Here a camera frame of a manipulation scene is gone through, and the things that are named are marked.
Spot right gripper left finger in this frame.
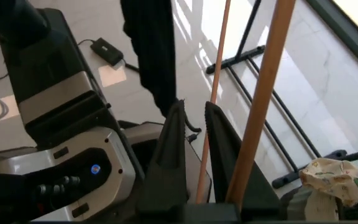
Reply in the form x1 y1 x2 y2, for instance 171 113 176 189
136 99 188 215

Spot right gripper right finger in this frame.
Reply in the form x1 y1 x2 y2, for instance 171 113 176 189
204 101 281 218

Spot pink clothes hanger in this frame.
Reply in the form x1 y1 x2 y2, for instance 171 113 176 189
196 0 297 210

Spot black garment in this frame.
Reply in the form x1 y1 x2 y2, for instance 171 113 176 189
119 0 177 118

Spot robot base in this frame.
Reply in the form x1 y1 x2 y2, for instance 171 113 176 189
0 0 213 223

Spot black clothes rack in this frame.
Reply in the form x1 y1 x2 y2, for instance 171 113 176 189
206 0 358 190

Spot white laundry basket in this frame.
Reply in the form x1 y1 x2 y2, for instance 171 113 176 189
280 161 358 222

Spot cream printed garment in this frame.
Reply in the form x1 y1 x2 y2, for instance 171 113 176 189
299 157 358 208

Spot black power adapter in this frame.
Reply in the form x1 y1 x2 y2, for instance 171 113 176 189
78 37 140 73

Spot window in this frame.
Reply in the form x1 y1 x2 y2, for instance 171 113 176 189
305 0 358 80

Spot black cable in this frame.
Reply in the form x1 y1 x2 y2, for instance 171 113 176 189
183 108 203 144

